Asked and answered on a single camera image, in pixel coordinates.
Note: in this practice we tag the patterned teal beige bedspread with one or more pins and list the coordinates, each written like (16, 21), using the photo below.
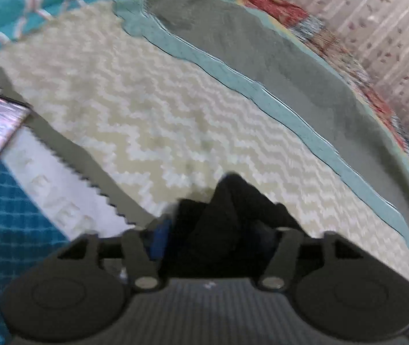
(197, 115)

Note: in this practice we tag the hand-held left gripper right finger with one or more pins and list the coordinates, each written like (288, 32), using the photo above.
(284, 249)

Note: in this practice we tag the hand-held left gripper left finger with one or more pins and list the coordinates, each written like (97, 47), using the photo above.
(159, 240)

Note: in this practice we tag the white patterned curtain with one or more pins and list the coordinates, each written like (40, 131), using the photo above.
(380, 18)

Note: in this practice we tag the teal cloth with white lines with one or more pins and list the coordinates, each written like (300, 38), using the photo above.
(28, 3)

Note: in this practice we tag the black pants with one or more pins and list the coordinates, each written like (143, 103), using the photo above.
(231, 222)

